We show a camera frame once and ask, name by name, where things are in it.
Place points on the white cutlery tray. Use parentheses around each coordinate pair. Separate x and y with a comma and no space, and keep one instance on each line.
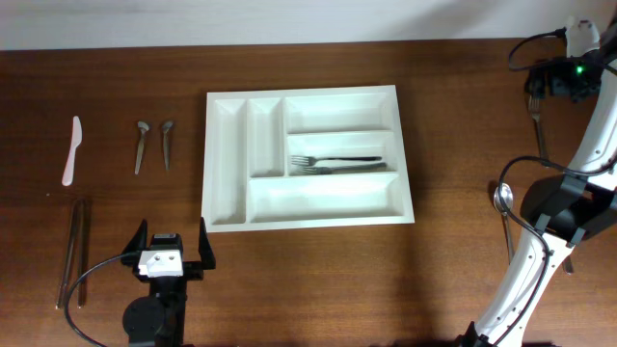
(248,180)

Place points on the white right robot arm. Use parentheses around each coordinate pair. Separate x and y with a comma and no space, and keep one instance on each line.
(579,202)

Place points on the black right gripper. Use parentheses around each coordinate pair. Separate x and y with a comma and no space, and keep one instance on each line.
(540,84)

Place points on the metal chopstick left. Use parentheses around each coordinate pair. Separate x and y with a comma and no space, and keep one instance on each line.
(74,227)

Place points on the pink plastic knife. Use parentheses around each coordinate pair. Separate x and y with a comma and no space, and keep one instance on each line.
(76,140)

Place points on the metal spoon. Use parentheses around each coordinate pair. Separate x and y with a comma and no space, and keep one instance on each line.
(568,266)
(503,201)

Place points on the metal spoon left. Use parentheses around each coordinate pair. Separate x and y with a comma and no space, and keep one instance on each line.
(503,201)

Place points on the metal fork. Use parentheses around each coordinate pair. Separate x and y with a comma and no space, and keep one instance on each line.
(537,125)
(335,170)
(310,161)

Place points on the metal spoon right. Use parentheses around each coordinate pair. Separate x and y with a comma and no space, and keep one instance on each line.
(568,266)

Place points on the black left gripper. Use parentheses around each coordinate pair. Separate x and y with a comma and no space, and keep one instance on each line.
(194,270)

